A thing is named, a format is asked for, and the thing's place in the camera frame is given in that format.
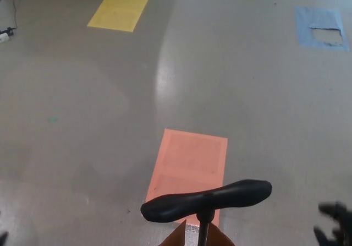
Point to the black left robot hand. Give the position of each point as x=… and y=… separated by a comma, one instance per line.
x=2, y=240

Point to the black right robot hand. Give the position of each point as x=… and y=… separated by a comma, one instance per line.
x=342, y=224

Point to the salmon orange paper sheet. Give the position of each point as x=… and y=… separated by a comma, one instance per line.
x=189, y=160

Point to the torn blue paper sheet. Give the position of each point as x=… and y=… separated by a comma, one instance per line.
x=303, y=26

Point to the white power strip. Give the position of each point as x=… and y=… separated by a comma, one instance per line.
x=5, y=36

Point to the yellow paper sheet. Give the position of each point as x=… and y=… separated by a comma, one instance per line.
x=118, y=10

